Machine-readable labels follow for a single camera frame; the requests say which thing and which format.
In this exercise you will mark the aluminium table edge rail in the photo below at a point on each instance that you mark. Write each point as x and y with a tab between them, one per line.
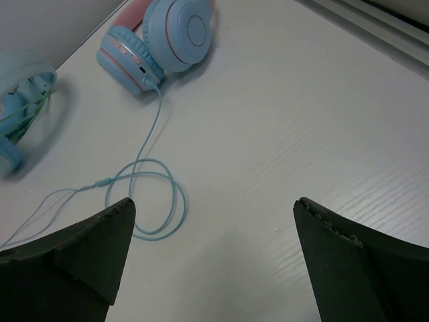
399	37

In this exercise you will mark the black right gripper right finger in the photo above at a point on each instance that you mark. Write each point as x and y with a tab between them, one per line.
358	273

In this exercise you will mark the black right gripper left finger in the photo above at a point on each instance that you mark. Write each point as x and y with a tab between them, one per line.
73	274

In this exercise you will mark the blue pink headphones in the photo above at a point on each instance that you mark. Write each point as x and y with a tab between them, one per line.
150	38

